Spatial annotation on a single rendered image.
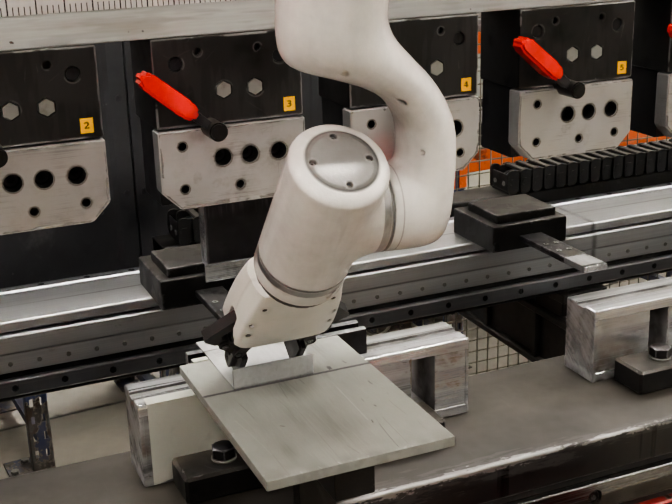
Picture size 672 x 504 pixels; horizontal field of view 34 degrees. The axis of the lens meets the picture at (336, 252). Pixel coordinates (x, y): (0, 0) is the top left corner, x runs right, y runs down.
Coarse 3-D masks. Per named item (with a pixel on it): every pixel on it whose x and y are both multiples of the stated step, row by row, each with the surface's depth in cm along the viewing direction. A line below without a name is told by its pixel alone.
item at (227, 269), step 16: (208, 208) 113; (224, 208) 114; (240, 208) 115; (256, 208) 115; (208, 224) 114; (224, 224) 114; (240, 224) 115; (256, 224) 116; (208, 240) 114; (224, 240) 115; (240, 240) 116; (256, 240) 116; (208, 256) 115; (224, 256) 115; (240, 256) 116; (208, 272) 116; (224, 272) 117
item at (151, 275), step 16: (144, 256) 143; (160, 256) 139; (176, 256) 139; (192, 256) 139; (144, 272) 141; (160, 272) 137; (176, 272) 135; (192, 272) 136; (160, 288) 134; (176, 288) 135; (192, 288) 136; (208, 288) 136; (224, 288) 136; (160, 304) 135; (176, 304) 135; (192, 304) 136; (208, 304) 131
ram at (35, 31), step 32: (256, 0) 106; (416, 0) 113; (448, 0) 114; (480, 0) 116; (512, 0) 117; (544, 0) 119; (576, 0) 120; (608, 0) 122; (0, 32) 97; (32, 32) 98; (64, 32) 100; (96, 32) 101; (128, 32) 102; (160, 32) 103; (192, 32) 104; (224, 32) 106
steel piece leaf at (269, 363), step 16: (208, 352) 118; (224, 352) 118; (256, 352) 118; (272, 352) 118; (224, 368) 114; (240, 368) 110; (256, 368) 110; (272, 368) 111; (288, 368) 112; (304, 368) 113; (240, 384) 110; (256, 384) 111
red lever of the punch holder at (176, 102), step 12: (144, 72) 100; (144, 84) 100; (156, 84) 100; (156, 96) 101; (168, 96) 101; (180, 96) 102; (168, 108) 101; (180, 108) 102; (192, 108) 102; (204, 120) 103; (216, 120) 104; (204, 132) 105; (216, 132) 103
